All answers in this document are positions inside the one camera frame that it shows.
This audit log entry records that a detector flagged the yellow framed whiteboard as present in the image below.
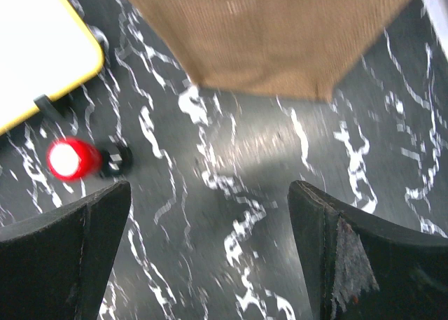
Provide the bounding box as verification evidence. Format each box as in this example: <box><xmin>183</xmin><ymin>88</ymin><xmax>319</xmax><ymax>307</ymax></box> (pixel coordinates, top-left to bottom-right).
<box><xmin>1</xmin><ymin>0</ymin><xmax>104</xmax><ymax>133</ymax></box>

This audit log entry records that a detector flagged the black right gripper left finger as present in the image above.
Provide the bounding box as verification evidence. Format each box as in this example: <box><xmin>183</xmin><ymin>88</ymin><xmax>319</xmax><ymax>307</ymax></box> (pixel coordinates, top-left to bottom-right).
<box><xmin>1</xmin><ymin>181</ymin><xmax>131</xmax><ymax>319</ymax></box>

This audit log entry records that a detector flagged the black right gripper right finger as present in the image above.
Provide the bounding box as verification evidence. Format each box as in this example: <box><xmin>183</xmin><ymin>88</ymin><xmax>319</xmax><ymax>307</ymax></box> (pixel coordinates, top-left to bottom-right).
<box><xmin>288</xmin><ymin>181</ymin><xmax>447</xmax><ymax>319</ymax></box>

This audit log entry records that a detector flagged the red capped black bottle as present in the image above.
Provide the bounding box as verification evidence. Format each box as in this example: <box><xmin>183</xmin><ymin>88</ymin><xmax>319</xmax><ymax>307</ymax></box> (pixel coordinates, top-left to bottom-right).
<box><xmin>46</xmin><ymin>137</ymin><xmax>133</xmax><ymax>182</ymax></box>

